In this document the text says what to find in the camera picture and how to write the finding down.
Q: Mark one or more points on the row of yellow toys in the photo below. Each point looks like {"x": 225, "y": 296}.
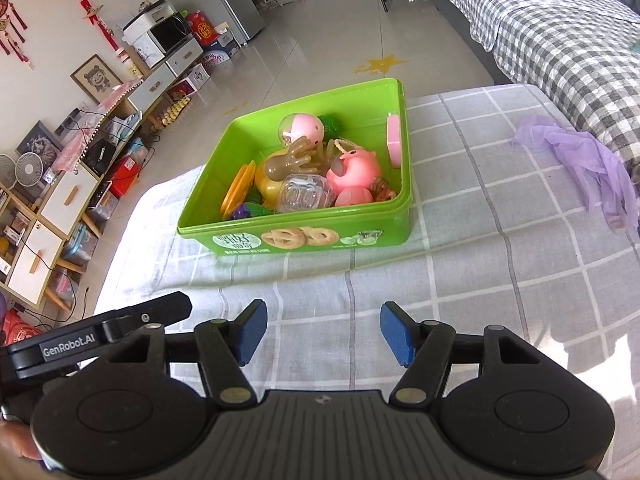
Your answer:
{"x": 175, "y": 110}

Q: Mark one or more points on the small purple toy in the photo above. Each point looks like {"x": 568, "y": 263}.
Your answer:
{"x": 245, "y": 210}

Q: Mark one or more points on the red toy lobster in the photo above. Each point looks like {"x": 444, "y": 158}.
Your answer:
{"x": 382, "y": 190}

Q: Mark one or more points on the clear plastic case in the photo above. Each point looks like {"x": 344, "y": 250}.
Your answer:
{"x": 305, "y": 192}

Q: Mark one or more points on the pink toy pig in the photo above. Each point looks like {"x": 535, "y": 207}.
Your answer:
{"x": 355, "y": 170}

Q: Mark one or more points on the dark framed picture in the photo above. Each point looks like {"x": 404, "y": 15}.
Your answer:
{"x": 40, "y": 142}

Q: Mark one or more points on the framed cartoon picture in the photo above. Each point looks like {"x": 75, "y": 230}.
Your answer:
{"x": 97, "y": 80}

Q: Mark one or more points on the red gift box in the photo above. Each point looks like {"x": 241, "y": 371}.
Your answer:
{"x": 202, "y": 27}

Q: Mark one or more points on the yellow green toy corn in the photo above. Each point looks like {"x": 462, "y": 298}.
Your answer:
{"x": 332, "y": 125}

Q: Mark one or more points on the pink lace cloth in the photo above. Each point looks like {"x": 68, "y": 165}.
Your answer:
{"x": 80, "y": 145}

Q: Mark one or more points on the white printed carton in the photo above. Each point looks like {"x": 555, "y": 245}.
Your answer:
{"x": 220, "y": 52}

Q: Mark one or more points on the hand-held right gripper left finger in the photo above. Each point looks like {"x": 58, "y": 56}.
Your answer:
{"x": 252, "y": 332}

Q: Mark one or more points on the red storage box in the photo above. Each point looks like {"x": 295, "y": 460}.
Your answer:
{"x": 125, "y": 177}

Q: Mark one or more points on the yellow plastic cup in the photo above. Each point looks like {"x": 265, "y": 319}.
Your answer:
{"x": 267, "y": 190}

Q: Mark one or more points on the white cardboard box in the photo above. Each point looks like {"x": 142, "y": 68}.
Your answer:
{"x": 192, "y": 80}

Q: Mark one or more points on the white wooden cabinet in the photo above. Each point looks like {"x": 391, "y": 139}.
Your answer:
{"x": 65, "y": 195}

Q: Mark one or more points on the orange plastic lid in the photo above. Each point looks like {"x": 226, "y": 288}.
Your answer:
{"x": 239, "y": 190}

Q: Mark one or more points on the grey grid tablecloth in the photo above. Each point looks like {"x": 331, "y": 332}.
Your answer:
{"x": 475, "y": 260}

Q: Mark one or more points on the person's left hand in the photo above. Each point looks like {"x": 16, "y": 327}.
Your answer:
{"x": 15, "y": 440}

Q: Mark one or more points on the pink rectangular block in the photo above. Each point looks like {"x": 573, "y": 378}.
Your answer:
{"x": 395, "y": 140}

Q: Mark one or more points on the red wall garland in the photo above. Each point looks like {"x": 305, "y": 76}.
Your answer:
{"x": 90, "y": 10}

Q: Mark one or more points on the pink clear capsule toy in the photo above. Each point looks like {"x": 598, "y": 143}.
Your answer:
{"x": 305, "y": 127}

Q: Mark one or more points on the purple glove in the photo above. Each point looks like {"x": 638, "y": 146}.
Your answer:
{"x": 575, "y": 150}

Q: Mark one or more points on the red knot ornament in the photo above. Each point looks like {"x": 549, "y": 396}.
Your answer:
{"x": 10, "y": 30}

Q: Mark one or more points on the green plastic box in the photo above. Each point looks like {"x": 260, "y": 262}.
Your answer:
{"x": 395, "y": 220}

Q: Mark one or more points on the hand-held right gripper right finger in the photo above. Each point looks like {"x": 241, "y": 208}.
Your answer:
{"x": 395, "y": 332}

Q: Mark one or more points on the grey sofa with plaid cover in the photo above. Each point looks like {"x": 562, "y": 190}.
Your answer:
{"x": 540, "y": 25}

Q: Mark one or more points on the small white fan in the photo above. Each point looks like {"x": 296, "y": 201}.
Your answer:
{"x": 31, "y": 170}

